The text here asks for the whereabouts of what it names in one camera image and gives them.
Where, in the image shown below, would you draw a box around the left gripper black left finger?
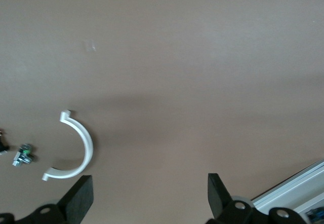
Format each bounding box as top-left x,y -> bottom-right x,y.
15,175 -> 94,224

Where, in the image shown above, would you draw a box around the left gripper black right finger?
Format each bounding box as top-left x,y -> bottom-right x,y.
207,173 -> 254,224

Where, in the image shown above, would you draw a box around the white drawer cabinet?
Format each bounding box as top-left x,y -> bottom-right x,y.
253,159 -> 324,224

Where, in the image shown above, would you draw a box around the small metal potentiometer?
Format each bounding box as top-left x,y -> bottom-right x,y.
12,144 -> 35,168

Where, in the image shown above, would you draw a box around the white semicircular plastic bracket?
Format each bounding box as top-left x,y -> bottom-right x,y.
42,110 -> 94,181

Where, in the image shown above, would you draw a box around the small black switch component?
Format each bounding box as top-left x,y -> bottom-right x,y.
0,128 -> 10,154

